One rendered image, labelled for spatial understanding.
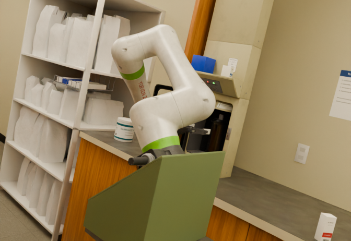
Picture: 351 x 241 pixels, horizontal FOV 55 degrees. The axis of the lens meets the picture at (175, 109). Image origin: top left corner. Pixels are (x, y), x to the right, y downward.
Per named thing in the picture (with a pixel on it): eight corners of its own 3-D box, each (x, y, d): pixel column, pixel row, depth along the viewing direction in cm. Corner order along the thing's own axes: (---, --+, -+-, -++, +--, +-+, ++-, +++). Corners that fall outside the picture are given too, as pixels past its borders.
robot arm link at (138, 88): (127, 84, 148) (149, 72, 150) (116, 69, 154) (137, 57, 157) (144, 127, 178) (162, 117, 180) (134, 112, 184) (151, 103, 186)
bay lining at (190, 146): (208, 149, 230) (220, 98, 227) (240, 161, 213) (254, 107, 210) (185, 150, 212) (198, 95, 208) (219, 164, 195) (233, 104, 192)
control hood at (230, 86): (195, 87, 210) (199, 71, 209) (240, 98, 189) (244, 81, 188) (184, 85, 201) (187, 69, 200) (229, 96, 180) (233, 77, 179)
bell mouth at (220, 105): (221, 108, 219) (223, 99, 219) (244, 114, 208) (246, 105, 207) (205, 106, 206) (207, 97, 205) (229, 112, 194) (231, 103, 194)
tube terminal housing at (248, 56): (202, 158, 233) (228, 48, 226) (242, 175, 212) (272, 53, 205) (178, 160, 214) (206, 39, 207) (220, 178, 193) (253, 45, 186)
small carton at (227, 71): (223, 76, 193) (225, 65, 192) (231, 78, 190) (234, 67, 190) (220, 75, 188) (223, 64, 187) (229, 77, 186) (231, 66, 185)
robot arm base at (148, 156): (150, 162, 90) (143, 142, 92) (113, 183, 97) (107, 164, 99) (199, 159, 111) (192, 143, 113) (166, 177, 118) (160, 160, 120)
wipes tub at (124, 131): (124, 137, 246) (128, 117, 245) (136, 142, 238) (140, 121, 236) (109, 137, 236) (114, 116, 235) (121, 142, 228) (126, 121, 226)
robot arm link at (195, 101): (220, 95, 108) (170, 14, 144) (172, 112, 106) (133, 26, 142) (222, 121, 117) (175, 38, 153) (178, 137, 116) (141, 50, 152)
